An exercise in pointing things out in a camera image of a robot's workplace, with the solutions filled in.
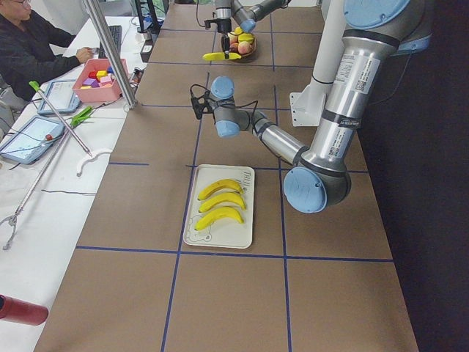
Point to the black keyboard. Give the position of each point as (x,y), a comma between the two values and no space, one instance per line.
(116,36)

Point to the white bear print tray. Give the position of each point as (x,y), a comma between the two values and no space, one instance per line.
(225,233)

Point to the yellow banana front short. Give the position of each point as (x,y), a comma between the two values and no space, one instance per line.
(243,36)

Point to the red cylinder bottle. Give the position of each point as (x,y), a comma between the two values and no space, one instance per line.
(17,311)

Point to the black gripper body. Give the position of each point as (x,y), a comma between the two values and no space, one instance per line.
(223,26)

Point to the blue tablet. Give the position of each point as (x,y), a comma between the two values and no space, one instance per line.
(62,96)
(32,140)

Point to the blue tablet near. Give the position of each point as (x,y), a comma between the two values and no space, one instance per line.
(32,140)

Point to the green clip tool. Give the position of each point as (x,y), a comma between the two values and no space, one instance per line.
(81,117)

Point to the yellow banana top long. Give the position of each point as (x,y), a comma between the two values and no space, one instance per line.
(227,197)

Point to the white curved plastic hook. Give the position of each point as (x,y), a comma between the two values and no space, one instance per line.
(89,158)

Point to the pink bin of blocks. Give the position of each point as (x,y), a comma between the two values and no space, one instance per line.
(97,82)

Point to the pink peach front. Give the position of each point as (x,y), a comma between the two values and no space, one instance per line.
(244,48)

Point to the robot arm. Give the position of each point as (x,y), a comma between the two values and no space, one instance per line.
(246,18)
(357,39)

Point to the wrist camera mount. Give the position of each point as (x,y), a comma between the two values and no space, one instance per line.
(209,22)
(201,105)

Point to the greenish yellow banana back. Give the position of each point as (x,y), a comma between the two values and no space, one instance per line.
(219,185)

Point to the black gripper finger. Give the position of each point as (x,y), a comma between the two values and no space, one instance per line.
(225,44)

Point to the brown wicker basket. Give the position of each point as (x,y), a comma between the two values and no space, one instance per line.
(233,48)

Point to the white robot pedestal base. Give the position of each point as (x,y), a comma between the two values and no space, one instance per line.
(307,106)

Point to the seated person in black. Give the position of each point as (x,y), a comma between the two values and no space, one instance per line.
(26,54)

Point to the long metal grabber tool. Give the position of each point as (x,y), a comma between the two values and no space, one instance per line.
(69,131)

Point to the aluminium frame post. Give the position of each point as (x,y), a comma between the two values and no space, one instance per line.
(101,27)

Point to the blue tablet far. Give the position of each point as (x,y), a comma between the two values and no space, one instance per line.
(62,96)

